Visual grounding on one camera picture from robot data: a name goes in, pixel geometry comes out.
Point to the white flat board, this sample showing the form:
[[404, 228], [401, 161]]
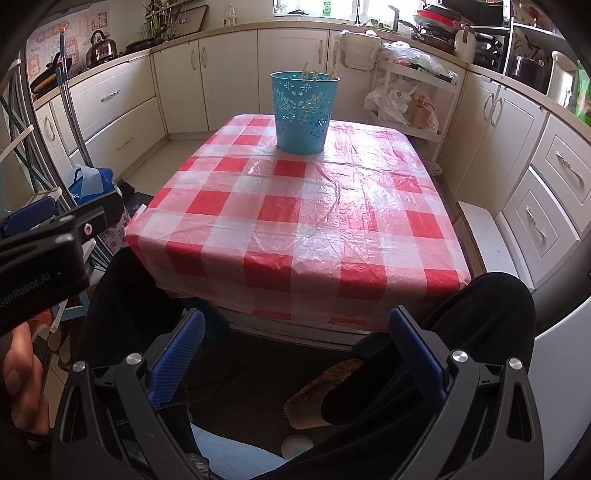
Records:
[[489, 244]]

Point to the white appliance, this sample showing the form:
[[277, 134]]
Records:
[[568, 369]]

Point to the cream base cabinet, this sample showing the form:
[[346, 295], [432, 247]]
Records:
[[521, 138], [231, 69], [101, 115]]

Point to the black faucet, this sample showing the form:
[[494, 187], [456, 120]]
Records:
[[395, 18]]

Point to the white plastic bags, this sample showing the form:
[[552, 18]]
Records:
[[388, 101]]

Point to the green bottle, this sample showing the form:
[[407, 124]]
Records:
[[327, 6]]

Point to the dark cutting board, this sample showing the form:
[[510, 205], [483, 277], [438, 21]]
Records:
[[191, 17]]

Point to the blue shopping bag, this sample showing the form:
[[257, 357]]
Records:
[[92, 184]]

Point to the green package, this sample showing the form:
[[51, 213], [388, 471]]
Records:
[[582, 90]]

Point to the blue metal mop pole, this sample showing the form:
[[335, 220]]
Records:
[[69, 101]]

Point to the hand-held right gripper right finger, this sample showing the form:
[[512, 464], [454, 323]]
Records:
[[418, 360]]

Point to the black microwave oven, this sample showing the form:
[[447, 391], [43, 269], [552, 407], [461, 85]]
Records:
[[489, 11]]

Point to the pink plastic bag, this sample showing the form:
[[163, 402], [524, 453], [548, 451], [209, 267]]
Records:
[[422, 113]]

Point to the black wok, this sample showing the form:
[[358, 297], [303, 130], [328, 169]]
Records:
[[51, 76]]

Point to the hanging white trash bag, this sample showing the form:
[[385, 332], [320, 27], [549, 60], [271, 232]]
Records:
[[360, 50]]

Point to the person's right leg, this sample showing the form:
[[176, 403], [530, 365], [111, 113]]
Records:
[[485, 314]]

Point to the white electric thermo pot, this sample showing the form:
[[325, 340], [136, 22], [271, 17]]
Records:
[[563, 78]]

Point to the white trolley cart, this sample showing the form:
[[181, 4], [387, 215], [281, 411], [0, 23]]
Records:
[[443, 83]]

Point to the wall utensil rack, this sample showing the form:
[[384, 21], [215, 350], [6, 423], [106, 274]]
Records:
[[164, 11]]

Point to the pink wall stickers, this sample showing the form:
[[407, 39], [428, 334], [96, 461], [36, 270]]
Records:
[[74, 46]]

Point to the clear plastic bottle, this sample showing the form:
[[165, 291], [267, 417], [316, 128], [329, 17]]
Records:
[[230, 17]]

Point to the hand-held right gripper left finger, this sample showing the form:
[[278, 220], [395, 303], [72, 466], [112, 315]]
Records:
[[178, 360]]

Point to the person's left hand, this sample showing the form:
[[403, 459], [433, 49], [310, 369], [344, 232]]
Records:
[[21, 369]]

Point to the dark shallow pot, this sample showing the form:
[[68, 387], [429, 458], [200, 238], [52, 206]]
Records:
[[141, 45]]

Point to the white plastic jug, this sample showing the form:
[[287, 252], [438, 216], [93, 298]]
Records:
[[465, 46]]

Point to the white round object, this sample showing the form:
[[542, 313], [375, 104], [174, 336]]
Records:
[[298, 446]]

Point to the black cooking pot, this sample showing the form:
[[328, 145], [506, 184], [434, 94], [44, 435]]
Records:
[[528, 74]]

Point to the metal sliding door frame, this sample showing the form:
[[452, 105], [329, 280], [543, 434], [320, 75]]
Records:
[[21, 81]]

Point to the red white checkered tablecloth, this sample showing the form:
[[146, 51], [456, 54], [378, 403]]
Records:
[[300, 221]]

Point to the white counter shelf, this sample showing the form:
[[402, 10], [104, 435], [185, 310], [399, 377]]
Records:
[[535, 28]]

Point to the stack of pans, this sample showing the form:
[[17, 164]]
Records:
[[436, 27]]

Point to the patterned slipper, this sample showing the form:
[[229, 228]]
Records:
[[304, 406]]

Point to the blue perforated metal bucket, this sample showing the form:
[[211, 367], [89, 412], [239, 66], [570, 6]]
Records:
[[300, 120]]

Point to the kitchen window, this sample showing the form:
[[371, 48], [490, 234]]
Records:
[[309, 5]]

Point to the clear bag of groceries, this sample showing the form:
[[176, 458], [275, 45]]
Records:
[[415, 57]]

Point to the floral patterned bag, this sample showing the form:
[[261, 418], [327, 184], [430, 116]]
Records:
[[113, 230]]

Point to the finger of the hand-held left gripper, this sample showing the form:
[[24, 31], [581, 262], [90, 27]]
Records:
[[92, 217], [27, 214]]

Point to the black toaster oven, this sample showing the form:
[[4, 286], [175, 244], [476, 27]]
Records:
[[489, 48]]

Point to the steel kettle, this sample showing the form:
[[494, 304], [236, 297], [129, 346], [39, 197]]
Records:
[[101, 50]]

